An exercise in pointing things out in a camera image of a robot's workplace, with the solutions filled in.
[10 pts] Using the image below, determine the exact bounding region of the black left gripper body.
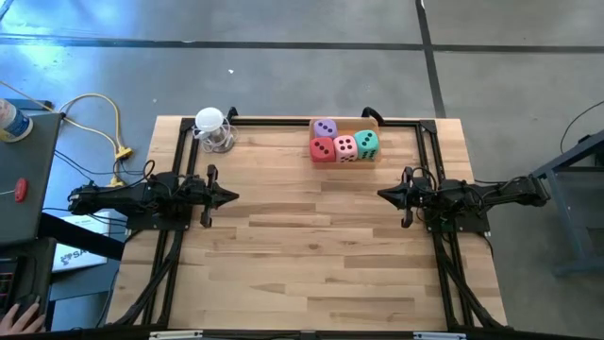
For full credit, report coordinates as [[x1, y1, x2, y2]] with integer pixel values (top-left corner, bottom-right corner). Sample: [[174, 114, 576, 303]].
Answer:
[[176, 175, 208, 214]]

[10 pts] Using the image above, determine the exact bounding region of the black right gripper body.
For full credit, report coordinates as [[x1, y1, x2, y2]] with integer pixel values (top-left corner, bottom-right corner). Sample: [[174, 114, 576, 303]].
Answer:
[[412, 175, 447, 216]]

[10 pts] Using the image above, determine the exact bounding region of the large teal foam die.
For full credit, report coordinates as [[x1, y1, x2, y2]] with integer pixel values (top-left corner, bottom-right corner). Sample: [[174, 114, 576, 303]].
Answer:
[[353, 129, 381, 161]]

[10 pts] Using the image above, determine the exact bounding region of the large pink foam die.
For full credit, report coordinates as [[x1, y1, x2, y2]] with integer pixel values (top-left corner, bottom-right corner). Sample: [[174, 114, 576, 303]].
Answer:
[[332, 134, 360, 163]]

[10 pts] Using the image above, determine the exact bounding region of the orange translucent plastic bin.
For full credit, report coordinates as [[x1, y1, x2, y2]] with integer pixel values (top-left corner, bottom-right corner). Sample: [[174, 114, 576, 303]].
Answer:
[[308, 116, 381, 170]]

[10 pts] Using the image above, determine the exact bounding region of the large red foam die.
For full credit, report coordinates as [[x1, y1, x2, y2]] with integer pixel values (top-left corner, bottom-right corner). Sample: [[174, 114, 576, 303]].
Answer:
[[309, 136, 337, 164]]

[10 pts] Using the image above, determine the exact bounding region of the large purple foam die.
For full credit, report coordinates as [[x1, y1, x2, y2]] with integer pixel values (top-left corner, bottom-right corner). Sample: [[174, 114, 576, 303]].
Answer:
[[312, 117, 340, 140]]

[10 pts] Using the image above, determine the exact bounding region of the clear jar white lid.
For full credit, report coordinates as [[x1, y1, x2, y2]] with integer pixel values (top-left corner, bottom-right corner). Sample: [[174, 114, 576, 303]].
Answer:
[[194, 107, 237, 154]]

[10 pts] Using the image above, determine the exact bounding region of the white printed box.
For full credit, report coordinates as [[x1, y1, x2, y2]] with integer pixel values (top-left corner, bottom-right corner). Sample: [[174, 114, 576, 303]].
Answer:
[[52, 211, 112, 274]]

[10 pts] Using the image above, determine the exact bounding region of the grey side desk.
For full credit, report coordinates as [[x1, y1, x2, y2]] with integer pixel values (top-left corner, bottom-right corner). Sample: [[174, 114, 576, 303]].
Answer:
[[0, 111, 64, 247]]

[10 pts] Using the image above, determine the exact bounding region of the red emergency button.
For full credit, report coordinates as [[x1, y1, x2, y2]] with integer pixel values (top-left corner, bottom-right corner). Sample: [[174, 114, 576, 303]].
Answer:
[[13, 177, 29, 204]]

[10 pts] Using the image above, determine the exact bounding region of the black electronics box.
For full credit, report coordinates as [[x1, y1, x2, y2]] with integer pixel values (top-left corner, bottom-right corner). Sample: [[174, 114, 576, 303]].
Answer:
[[0, 235, 59, 337]]

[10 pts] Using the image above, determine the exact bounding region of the white and blue canister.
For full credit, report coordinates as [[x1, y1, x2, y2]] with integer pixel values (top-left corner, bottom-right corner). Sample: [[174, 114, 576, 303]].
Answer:
[[0, 97, 35, 144]]

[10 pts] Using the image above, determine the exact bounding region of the person's hand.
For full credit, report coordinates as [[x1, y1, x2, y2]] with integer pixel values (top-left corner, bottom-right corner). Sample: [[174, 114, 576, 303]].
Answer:
[[0, 301, 47, 337]]

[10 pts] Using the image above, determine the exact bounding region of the white lamp cable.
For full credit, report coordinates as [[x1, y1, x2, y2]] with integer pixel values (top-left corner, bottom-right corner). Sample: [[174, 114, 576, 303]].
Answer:
[[192, 117, 240, 153]]

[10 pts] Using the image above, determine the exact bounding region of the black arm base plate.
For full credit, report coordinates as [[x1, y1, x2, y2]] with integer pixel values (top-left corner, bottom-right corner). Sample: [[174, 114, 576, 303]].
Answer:
[[422, 195, 493, 236], [126, 191, 195, 232]]

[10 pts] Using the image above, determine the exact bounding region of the black aluminium table frame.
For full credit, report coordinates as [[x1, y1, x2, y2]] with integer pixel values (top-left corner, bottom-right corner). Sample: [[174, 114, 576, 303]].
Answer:
[[106, 116, 509, 332]]

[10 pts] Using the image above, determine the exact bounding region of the yellow cable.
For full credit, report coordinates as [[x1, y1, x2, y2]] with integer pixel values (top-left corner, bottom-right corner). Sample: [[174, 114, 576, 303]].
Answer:
[[0, 79, 136, 188]]

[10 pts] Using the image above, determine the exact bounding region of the blue-grey metal table frame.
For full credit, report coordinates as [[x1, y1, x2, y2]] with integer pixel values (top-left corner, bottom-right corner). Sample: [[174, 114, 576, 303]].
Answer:
[[520, 129, 604, 279]]

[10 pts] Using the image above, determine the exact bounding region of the black floor cable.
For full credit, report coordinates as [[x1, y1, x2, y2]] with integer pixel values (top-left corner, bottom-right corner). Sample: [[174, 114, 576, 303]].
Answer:
[[560, 99, 604, 155]]

